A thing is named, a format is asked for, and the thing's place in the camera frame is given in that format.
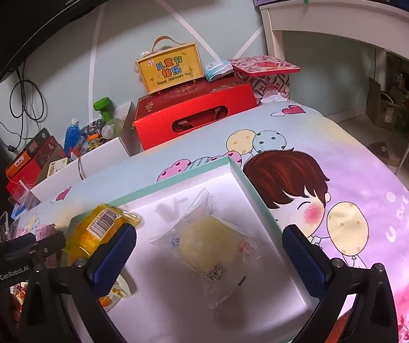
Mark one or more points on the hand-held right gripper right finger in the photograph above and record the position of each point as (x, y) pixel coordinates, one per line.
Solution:
(303, 260)

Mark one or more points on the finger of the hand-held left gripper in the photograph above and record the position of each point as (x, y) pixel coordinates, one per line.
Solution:
(49, 244)

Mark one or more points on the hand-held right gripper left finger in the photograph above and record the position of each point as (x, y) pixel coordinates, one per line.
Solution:
(113, 260)

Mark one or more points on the pink snack packet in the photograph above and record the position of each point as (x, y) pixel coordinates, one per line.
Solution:
(44, 230)

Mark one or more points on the white packet with orange print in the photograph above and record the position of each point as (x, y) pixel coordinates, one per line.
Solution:
(118, 293)

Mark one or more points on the yellow translucent snack packet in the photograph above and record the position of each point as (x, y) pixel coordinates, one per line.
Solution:
(83, 235)

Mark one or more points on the white tray with teal rim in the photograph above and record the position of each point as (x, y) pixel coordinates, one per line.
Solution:
(176, 293)

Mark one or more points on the clear pastry packet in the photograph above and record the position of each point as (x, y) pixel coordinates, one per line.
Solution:
(211, 243)

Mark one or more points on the orange red snack packet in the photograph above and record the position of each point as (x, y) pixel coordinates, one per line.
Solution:
(18, 298)

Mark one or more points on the small blue white box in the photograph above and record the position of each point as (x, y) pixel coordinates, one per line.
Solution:
(18, 210)

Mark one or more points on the clear plastic box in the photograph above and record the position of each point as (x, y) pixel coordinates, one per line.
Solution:
(20, 193)

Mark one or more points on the yellow card box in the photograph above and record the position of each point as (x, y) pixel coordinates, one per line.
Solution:
(57, 167)

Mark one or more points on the red cardboard box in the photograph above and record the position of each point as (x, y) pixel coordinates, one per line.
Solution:
(47, 157)

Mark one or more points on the flat orange black box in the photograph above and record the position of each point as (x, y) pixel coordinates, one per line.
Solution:
(25, 157)

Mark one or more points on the cartoon printed cloth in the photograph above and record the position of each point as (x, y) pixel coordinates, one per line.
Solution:
(369, 185)

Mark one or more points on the white cardboard box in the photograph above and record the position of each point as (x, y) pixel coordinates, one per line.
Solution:
(100, 157)

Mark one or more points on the blue bottle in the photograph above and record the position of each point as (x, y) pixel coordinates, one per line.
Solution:
(72, 135)

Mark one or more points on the pile of toy cars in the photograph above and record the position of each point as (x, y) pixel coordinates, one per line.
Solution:
(88, 139)

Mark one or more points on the clear plastic ball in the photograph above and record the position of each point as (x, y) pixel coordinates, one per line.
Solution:
(113, 128)

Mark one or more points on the green dumbbell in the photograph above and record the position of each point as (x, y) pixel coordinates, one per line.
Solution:
(103, 109)

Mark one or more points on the brown cardboard boxes under desk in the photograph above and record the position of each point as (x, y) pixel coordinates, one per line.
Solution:
(387, 110)

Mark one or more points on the red patterned box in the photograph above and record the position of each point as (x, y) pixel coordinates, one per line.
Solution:
(265, 75)

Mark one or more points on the blue wipes packet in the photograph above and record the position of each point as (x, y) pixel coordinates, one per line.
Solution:
(218, 70)

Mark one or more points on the black television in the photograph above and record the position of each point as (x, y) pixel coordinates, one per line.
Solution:
(65, 10)

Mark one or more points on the white desk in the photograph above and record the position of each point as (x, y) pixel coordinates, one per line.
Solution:
(333, 12)

